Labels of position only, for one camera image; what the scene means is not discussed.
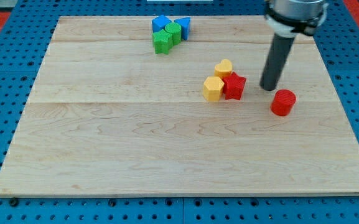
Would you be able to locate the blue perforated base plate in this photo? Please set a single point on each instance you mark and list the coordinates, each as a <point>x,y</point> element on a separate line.
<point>23,42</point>

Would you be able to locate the red cylinder block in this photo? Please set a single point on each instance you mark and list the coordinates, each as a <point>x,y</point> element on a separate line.
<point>283,102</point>

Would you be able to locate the wooden board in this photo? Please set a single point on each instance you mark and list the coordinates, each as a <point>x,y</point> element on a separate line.
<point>107,117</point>

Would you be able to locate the green cylinder block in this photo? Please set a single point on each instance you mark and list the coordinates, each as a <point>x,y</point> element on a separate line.
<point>175,30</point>

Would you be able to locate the yellow heart block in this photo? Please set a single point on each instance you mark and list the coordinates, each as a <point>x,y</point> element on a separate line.
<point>223,69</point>

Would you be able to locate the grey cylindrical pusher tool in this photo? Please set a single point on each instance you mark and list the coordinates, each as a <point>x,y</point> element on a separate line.
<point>275,62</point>

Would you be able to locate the blue cube block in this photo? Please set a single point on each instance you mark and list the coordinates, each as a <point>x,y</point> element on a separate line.
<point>159,23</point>

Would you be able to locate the red star block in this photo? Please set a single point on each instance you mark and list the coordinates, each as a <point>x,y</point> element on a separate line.
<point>234,86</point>

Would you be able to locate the green star block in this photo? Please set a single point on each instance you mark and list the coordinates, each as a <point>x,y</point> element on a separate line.
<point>162,42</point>

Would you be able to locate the yellow hexagon block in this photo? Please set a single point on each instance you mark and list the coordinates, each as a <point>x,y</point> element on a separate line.
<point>213,88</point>

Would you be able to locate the blue triangle block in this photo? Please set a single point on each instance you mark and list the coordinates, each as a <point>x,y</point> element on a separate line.
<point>185,25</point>

